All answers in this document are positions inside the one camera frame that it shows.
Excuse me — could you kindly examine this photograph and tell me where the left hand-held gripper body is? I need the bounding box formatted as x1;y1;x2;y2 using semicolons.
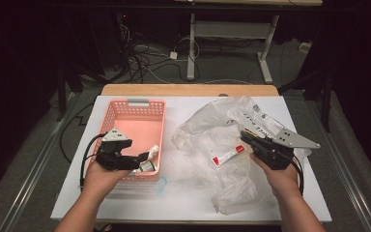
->
95;128;141;172

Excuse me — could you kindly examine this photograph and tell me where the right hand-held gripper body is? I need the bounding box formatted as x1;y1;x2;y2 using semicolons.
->
249;128;322;171

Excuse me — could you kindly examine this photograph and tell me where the pink plastic basket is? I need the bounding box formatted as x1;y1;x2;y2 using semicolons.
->
86;99;167;182

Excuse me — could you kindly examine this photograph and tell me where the red and white tube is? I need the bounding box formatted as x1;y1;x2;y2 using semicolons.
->
211;144;246;168

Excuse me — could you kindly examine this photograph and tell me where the clear plastic bag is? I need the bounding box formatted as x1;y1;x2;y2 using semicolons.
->
171;96;313;216

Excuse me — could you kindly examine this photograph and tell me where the person's left hand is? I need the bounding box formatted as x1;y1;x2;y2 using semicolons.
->
81;160;133;197

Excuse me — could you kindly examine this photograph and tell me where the person's right hand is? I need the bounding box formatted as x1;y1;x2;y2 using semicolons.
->
250;154;300;197

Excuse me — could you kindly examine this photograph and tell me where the white table mat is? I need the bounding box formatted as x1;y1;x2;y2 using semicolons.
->
50;95;332;224

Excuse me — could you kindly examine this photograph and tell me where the black metal stand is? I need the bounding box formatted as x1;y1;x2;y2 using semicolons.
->
55;62;110;123
278;64;333;133

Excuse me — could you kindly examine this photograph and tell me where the wooden table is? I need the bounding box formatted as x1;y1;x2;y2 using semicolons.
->
100;83;279;98

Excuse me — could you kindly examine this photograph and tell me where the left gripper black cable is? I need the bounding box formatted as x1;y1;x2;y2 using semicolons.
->
79;132;109;189

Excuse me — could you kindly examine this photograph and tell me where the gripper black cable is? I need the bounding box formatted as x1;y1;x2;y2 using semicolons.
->
79;132;109;189
289;154;305;196

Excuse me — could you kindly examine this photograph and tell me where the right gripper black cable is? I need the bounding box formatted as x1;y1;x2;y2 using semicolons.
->
289;154;305;196

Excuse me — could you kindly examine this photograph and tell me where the black cable on floor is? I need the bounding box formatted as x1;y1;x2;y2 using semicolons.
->
59;101;95;163

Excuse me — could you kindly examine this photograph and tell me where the tangle of floor cables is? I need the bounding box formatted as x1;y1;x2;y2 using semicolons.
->
119;22;204;85

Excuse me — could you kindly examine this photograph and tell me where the white desk frame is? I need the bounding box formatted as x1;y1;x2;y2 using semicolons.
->
175;0;323;85

